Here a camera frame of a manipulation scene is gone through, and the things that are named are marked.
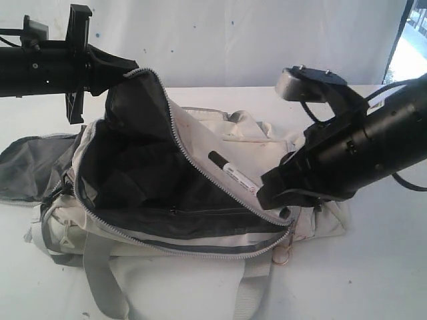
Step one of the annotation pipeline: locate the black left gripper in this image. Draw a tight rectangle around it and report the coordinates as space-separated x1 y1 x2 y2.
19 4 139 125

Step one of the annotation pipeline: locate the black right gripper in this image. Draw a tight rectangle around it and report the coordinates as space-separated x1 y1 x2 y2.
258 112 366 210

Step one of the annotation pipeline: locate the black white marker pen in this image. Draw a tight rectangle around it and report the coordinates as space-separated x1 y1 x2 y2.
208 151 260 196

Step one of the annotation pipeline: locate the white duffel bag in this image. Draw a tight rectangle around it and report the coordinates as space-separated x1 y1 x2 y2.
1 69 349 319

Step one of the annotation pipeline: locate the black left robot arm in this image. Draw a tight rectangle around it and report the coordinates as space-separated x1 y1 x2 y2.
1 4 138 124

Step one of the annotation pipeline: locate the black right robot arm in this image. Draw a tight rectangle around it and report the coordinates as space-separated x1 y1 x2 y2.
257 79 426 209

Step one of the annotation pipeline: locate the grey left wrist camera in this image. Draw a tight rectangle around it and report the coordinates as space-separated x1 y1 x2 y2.
20 15 49 51

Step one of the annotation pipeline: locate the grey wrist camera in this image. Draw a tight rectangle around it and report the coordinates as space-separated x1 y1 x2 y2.
20 15 49 51
275 65 368 117

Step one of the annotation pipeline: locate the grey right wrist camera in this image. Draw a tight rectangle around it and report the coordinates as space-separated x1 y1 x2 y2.
275 65 368 117

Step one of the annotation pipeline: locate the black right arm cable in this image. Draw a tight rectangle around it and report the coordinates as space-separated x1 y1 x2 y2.
393 171 427 193

